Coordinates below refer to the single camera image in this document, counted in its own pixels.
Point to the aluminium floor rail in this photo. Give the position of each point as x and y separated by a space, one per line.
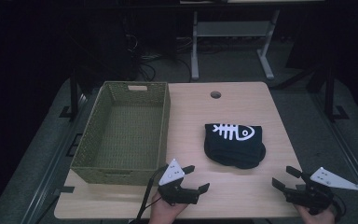
348 149
54 161

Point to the person's left hand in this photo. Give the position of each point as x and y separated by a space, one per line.
163 213

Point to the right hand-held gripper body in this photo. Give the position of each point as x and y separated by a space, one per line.
313 196

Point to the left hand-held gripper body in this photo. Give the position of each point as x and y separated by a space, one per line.
177 194

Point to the green woven basket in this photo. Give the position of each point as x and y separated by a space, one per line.
127 133

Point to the white metal desk frame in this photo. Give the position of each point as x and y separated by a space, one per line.
233 29

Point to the black cloth fishbone print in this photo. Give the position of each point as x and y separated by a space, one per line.
234 149

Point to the person's right hand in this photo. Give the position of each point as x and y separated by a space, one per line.
318 219

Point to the black metal stand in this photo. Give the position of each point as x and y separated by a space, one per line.
329 93
74 93

